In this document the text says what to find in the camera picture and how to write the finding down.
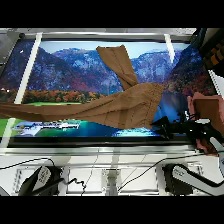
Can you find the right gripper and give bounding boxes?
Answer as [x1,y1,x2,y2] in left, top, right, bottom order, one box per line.
[151,116,176,140]

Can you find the brown trousers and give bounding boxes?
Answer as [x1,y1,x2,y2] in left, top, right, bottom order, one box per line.
[0,44,167,130]

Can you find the brown folded garment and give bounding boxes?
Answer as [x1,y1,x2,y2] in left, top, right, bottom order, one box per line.
[194,97,224,136]

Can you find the black yellow checked garment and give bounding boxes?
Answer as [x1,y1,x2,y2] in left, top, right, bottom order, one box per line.
[199,31,224,78]

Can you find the dark blue garment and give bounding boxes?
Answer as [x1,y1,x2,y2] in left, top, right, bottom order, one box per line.
[190,27,208,51]

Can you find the black cable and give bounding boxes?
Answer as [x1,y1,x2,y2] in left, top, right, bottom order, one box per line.
[116,150,224,193]
[0,157,57,171]
[61,177,88,197]

